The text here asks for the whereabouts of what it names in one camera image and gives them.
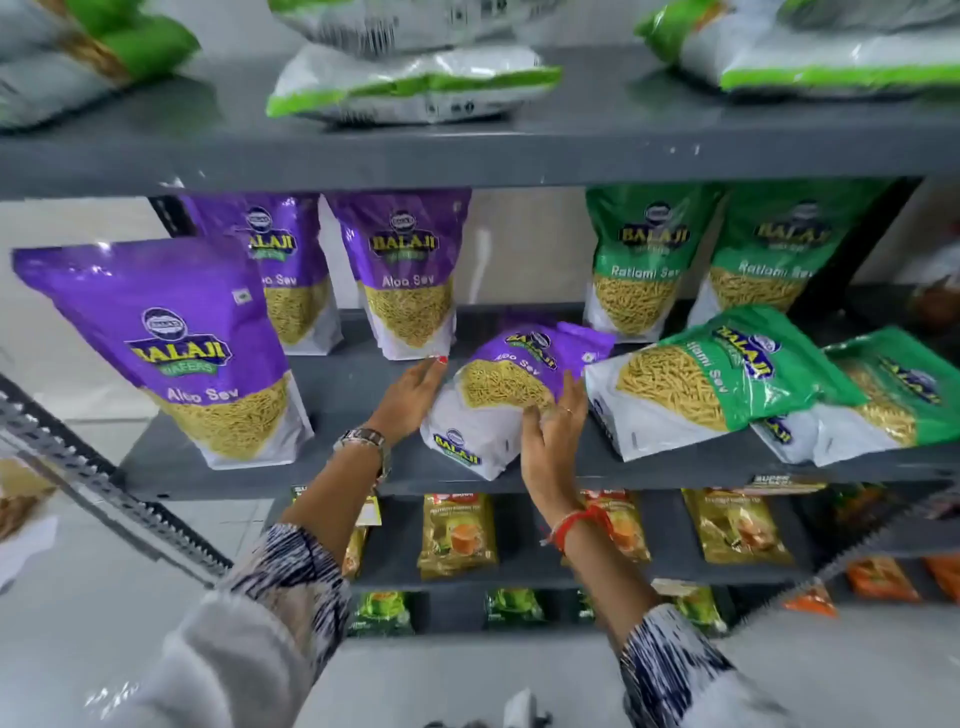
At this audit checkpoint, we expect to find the grey perforated metal rail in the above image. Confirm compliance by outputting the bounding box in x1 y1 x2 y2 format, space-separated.
0 373 234 588

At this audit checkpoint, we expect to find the red thread bracelet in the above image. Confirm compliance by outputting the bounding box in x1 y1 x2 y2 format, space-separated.
540 503 617 553

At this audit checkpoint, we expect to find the purple snack pouch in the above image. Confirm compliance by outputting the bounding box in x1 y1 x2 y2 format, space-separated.
12 238 315 471
183 193 344 357
420 322 616 482
326 189 472 362

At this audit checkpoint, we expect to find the person's left hand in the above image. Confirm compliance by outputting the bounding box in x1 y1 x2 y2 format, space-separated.
367 355 451 450

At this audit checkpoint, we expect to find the pale snack packet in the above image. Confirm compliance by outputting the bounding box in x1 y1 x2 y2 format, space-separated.
0 457 59 588

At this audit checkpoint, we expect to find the grey metal shelf rack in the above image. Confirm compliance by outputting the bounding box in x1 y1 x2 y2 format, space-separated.
0 45 960 640

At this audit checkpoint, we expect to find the orange packet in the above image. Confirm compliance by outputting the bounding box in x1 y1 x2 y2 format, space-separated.
924 555 960 604
783 581 839 619
847 558 922 604

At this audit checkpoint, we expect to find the green snack pouch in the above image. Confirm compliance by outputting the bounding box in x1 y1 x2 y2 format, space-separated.
585 305 869 462
583 183 723 344
752 327 960 468
686 180 895 328

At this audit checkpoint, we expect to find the person's right forearm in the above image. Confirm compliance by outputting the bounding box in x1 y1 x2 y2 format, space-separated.
541 508 759 728

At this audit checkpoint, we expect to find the yellow tea packet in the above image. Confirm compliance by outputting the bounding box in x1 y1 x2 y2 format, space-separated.
417 493 500 581
682 489 795 567
341 525 369 579
577 489 652 564

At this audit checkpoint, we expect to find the silver wristwatch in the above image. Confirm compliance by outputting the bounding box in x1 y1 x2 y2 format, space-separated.
333 427 393 482

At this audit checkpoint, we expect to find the person's left forearm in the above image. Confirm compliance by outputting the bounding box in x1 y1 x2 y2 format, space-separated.
142 441 391 728

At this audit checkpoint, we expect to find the person's right hand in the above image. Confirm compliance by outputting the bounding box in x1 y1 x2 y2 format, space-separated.
519 371 591 527

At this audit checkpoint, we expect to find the white green snack bag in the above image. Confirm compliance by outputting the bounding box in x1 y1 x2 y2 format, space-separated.
636 0 960 96
267 0 530 58
780 0 960 33
266 43 564 126
0 0 201 130

